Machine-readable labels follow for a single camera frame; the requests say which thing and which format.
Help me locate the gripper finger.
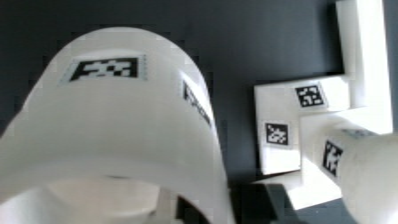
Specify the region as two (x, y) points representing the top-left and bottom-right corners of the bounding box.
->
(239, 184), (308, 224)

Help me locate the white lamp shade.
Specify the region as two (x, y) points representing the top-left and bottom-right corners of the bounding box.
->
(0, 27), (235, 224)

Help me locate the white lamp base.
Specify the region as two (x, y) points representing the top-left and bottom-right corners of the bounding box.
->
(251, 75), (381, 211)

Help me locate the white L-shaped fence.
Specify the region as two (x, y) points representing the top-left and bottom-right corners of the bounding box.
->
(337, 0), (393, 134)

